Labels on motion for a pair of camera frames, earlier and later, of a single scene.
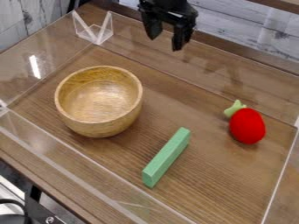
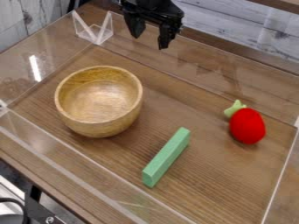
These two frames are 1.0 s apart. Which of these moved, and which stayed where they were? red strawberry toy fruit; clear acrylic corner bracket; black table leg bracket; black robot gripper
Moved: black robot gripper
Stayed: black table leg bracket; clear acrylic corner bracket; red strawberry toy fruit
